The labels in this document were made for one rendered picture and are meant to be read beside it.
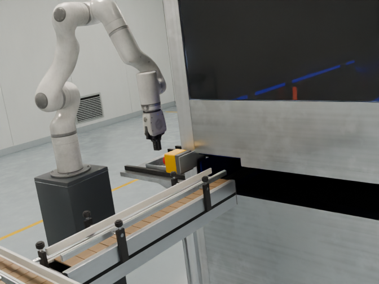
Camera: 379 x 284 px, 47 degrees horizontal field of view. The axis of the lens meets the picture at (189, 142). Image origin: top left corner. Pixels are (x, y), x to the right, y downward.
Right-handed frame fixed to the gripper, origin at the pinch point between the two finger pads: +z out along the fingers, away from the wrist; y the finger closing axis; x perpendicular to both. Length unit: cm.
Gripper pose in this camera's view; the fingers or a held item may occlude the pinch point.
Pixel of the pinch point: (157, 145)
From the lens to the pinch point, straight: 187.7
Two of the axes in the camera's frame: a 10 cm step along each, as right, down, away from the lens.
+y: 5.9, -2.6, 7.7
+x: -8.0, -0.4, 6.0
